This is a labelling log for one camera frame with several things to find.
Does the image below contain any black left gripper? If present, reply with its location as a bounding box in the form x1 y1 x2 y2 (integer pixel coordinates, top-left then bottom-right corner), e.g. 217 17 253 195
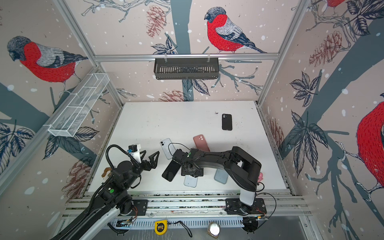
124 149 159 189

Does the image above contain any black screen phone purple case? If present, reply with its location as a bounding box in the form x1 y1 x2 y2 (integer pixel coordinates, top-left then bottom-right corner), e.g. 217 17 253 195
162 160 181 182

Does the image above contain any pink phone case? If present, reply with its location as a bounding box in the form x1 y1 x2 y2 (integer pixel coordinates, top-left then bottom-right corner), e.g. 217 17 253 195
193 135 210 152

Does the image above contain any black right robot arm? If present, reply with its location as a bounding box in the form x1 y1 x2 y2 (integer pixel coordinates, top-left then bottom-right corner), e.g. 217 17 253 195
172 146 262 206

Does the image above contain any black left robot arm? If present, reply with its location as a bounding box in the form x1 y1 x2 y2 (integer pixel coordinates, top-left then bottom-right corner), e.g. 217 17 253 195
52 145 160 240

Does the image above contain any light blue phone case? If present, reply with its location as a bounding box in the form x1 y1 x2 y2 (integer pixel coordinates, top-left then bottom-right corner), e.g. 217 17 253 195
214 169 229 185

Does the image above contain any brown paw shaped toy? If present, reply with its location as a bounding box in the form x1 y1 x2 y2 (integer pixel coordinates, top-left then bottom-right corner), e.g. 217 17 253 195
101 167 112 179

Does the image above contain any yellow tape measure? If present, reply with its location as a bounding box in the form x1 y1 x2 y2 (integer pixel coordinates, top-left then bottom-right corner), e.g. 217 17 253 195
155 220 168 236

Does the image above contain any round shiny lamp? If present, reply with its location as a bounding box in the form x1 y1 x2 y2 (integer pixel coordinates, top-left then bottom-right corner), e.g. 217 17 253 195
207 222 220 239

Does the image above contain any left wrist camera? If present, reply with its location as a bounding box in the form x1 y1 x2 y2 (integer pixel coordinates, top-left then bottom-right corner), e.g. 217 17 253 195
128 144 141 164

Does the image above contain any white phone camera up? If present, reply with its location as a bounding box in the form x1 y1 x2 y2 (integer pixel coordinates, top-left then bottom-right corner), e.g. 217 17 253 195
160 138 176 160

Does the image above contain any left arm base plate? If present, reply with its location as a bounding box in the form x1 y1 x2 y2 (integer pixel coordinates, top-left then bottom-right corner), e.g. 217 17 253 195
120 200 148 217

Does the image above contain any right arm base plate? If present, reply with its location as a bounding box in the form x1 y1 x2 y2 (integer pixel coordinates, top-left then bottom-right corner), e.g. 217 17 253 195
225 198 267 216

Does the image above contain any white mesh wall shelf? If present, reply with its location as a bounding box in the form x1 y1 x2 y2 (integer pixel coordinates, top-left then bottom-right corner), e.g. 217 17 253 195
48 73 110 137

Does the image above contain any black wire wall basket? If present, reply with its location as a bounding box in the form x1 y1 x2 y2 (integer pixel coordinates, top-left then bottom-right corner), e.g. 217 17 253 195
154 58 220 80

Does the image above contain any horizontal aluminium rail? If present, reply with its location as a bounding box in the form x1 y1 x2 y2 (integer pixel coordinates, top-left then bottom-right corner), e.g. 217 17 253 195
94 53 280 63

